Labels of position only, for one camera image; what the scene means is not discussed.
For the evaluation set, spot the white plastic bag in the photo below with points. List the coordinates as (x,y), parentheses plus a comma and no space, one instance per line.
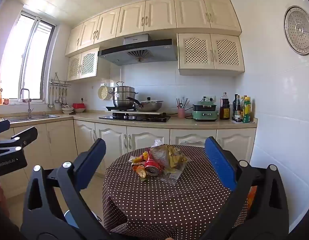
(157,142)

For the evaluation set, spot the pink utensil holder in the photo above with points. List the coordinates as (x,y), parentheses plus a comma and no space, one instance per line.
(181,113)

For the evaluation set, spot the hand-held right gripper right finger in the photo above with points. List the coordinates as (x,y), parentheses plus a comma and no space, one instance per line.
(219,162)

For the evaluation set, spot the dark glass bottle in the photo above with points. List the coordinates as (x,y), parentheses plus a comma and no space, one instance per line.
(236,105)

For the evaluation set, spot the wall utensil rack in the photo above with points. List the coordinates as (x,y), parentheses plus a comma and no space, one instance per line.
(60,82)

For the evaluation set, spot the yellow snack wrapper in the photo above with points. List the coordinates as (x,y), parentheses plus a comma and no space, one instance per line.
(138,158)

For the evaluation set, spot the stack of white bowls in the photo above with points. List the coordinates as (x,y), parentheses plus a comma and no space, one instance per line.
(67,110)

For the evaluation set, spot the black induction cooker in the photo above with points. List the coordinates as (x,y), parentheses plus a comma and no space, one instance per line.
(118,108)

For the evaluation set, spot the steel faucet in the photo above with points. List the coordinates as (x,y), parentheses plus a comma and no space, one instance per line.
(29,100)

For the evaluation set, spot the crushed red can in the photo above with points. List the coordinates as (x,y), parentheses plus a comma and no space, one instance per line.
(152,166)

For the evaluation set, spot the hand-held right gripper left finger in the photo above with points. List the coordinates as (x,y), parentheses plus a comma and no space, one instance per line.
(92,162)

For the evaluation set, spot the cream base cabinets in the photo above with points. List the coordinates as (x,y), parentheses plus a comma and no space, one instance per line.
(112,137)

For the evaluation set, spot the brown polka-dot tablecloth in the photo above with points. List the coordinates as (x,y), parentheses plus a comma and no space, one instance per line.
(169,200)

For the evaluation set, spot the cream perforated plate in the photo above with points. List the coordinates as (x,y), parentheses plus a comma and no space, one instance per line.
(104,92)

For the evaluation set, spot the green yellow bottle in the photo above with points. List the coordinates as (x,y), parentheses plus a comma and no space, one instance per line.
(247,111)

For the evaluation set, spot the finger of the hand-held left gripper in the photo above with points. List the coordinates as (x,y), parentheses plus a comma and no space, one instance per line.
(2,126)
(24,136)

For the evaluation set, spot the sliding window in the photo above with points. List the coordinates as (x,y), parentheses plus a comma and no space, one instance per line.
(29,60)

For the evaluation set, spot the large lattice door cabinet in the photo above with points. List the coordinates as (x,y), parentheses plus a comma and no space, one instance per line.
(209,52)

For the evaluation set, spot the range hood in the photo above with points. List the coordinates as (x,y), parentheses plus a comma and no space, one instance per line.
(139,52)

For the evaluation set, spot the row of hanging utensils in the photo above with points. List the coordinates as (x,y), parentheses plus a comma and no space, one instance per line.
(55,96)

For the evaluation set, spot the steel sink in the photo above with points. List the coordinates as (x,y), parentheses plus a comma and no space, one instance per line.
(32,117)

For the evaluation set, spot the cream upper cabinets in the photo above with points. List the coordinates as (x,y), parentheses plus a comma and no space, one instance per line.
(159,15)

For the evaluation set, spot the white board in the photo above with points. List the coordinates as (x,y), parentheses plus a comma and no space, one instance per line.
(134,113)

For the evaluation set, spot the round steel steamer plate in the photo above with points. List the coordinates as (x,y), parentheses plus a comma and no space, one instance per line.
(299,30)

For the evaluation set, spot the steel wok with lid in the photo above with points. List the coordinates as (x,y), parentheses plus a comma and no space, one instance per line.
(148,105)

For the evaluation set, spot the black gas stove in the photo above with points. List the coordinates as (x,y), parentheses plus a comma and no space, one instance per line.
(134,118)

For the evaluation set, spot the red bowl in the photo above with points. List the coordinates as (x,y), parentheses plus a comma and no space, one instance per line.
(79,105)

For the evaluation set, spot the large soy sauce bottle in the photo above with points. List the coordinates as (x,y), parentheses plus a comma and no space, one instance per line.
(224,110)

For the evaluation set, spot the stainless steamer pot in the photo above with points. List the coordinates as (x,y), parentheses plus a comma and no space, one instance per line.
(123,96)

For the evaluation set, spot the small lattice door cabinet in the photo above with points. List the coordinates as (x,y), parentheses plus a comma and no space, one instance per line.
(83,63)

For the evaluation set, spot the clear bag of yellow packets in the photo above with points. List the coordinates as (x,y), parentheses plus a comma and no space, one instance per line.
(172,160)

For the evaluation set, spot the green electric cooker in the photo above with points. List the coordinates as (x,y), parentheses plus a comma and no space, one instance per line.
(204,113)

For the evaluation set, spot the beige countertop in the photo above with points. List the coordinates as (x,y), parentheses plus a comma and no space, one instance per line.
(184,123)

